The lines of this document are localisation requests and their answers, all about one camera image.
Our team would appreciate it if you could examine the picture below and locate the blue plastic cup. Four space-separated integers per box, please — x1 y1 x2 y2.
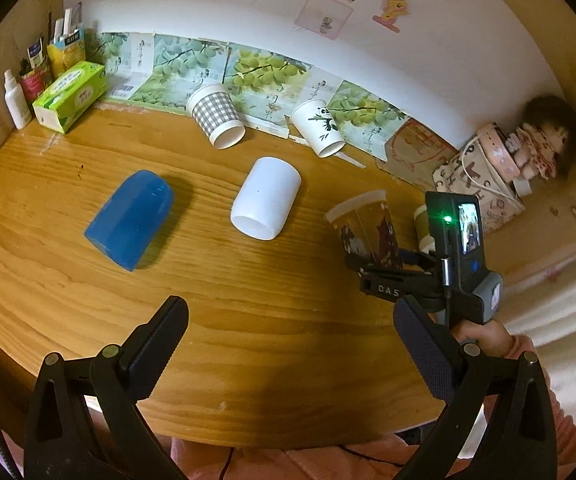
84 170 174 272

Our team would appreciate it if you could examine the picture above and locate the green tissue box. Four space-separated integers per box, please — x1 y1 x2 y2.
33 61 108 134

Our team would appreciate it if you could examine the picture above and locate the letter print fabric bag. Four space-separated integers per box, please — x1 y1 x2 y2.
432 138 526 233

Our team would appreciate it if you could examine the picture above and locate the brown cartoon paper sheet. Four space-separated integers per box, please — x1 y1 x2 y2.
377 118 457 191

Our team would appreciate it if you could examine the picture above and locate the white curtain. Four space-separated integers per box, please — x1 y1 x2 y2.
497 255 576 420

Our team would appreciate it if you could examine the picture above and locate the brown sleeve paper cup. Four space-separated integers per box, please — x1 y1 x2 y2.
414 205 436 254

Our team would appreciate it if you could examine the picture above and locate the brown haired plush doll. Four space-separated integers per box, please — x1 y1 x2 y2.
505 94 576 181

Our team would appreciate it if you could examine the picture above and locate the pink rectangular device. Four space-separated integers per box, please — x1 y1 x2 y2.
477 122 520 183

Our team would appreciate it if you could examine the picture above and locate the white plastic cup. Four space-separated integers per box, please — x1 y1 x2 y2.
230 157 302 240

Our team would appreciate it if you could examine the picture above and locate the white spray bottle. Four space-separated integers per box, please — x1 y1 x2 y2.
4 70 32 130

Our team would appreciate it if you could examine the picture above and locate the clear printed plastic cup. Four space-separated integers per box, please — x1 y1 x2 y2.
325 190 403 269

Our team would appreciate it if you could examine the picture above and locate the person right hand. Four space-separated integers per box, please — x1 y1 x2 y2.
451 320 514 358

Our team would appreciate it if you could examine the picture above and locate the yellow packet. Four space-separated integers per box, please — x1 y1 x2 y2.
47 29 86 79

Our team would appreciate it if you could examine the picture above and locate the grey checked paper cup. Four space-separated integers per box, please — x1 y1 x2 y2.
186 84 245 150

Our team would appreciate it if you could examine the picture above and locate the panda print paper cup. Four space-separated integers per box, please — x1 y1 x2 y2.
290 100 345 158

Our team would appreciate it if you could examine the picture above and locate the wooden bookshelf desk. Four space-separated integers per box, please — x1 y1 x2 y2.
0 0 576 451

